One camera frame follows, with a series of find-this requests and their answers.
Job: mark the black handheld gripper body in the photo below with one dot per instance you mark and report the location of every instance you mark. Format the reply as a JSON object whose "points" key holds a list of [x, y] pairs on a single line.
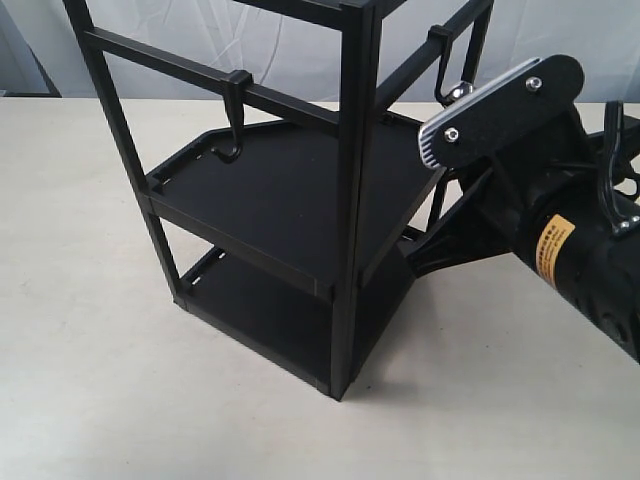
{"points": [[551, 199]]}

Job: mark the stainless steel mug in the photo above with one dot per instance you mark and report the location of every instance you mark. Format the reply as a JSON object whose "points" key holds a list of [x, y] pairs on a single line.
{"points": [[459, 91]]}

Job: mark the black shelf rack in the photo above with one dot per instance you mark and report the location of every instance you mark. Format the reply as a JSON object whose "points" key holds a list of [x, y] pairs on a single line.
{"points": [[294, 249]]}

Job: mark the black right hook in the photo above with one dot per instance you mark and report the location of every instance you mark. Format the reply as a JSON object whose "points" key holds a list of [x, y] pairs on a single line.
{"points": [[446, 39]]}

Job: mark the black hook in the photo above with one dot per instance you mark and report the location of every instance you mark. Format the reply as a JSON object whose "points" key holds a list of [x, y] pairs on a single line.
{"points": [[446, 39], [235, 85]]}

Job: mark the black left hook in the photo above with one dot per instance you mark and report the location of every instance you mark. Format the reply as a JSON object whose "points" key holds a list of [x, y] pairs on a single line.
{"points": [[235, 85]]}

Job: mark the white backdrop cloth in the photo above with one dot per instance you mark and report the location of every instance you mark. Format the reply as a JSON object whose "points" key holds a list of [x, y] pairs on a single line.
{"points": [[39, 53]]}

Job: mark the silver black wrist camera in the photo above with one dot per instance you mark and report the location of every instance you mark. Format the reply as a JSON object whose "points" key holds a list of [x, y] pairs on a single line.
{"points": [[497, 114]]}

